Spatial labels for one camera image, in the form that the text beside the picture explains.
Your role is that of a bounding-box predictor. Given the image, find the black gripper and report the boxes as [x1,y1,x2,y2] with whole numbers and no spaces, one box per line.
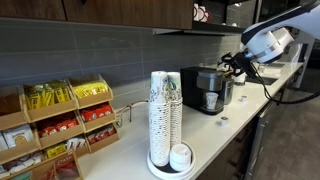
[218,51,259,78]

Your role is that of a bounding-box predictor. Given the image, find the silver coffee machine lid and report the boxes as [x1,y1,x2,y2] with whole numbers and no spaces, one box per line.
[196,68,225,82]

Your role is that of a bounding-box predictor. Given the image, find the dark open mug shelf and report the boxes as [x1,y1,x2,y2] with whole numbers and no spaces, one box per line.
[192,0,258,35]

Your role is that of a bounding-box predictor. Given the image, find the black Keurig coffee machine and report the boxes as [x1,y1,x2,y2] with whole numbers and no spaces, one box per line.
[180,65,225,116]

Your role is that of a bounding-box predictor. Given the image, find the white cup lid stack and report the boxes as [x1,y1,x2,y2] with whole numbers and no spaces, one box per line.
[169,143,193,173]

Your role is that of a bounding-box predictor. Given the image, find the small wooden box organizer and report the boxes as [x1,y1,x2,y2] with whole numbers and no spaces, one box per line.
[216,63,235,80]

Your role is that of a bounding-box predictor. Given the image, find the stainless steel canister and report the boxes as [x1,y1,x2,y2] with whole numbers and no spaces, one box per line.
[221,77,235,106]

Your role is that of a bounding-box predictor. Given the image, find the dark counter sink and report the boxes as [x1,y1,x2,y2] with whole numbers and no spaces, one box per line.
[245,75,279,86]

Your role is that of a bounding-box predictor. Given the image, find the white red mug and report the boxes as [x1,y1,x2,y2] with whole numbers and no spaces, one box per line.
[193,3,201,22]
[199,5,215,24]

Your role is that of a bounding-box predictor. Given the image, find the shorter patterned paper cup stack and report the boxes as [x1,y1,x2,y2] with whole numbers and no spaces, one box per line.
[166,71,184,148]

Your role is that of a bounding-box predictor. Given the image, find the dark wood base cabinet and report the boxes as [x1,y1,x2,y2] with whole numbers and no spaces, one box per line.
[196,96,282,180]

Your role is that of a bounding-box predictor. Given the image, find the tall patterned paper cup stack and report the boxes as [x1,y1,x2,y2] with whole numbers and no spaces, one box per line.
[148,70,172,168]

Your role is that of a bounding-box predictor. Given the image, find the white round cup tray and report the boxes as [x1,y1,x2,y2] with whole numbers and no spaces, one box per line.
[146,148,197,180]

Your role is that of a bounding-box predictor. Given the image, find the yellow sweetener packets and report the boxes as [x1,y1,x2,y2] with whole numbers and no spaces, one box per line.
[72,80,110,100]

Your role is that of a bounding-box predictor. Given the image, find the dark red tea packets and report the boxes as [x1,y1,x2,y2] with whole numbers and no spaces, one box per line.
[86,125,117,145]

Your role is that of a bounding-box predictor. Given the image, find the white sugar packets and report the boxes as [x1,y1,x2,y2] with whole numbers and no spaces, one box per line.
[65,137,86,151]

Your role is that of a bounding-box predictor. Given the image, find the yellow green tea packets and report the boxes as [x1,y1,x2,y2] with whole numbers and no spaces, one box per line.
[24,80,72,111]

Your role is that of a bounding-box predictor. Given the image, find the wooden condiment rack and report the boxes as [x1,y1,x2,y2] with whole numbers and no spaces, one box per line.
[0,73,121,180]

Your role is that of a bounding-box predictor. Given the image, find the brown red packets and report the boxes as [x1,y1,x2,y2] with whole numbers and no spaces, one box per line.
[54,156,81,180]

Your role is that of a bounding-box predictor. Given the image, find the small yellow packet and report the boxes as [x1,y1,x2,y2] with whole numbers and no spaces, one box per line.
[44,143,68,160]

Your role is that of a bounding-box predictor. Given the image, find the white tea box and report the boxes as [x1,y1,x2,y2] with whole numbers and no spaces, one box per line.
[2,124,35,149]

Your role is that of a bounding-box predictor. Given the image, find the white creamer cups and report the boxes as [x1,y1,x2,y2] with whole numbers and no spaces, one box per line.
[4,152,45,175]

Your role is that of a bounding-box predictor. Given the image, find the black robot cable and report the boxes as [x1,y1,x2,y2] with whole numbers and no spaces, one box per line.
[248,63,320,105]

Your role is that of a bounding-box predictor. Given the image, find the thin metal wire stand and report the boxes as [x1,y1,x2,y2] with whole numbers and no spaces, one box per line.
[114,99,150,129]

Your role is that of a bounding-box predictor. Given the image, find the dark wood wall cabinet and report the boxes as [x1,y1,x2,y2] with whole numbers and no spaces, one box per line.
[0,0,195,31]

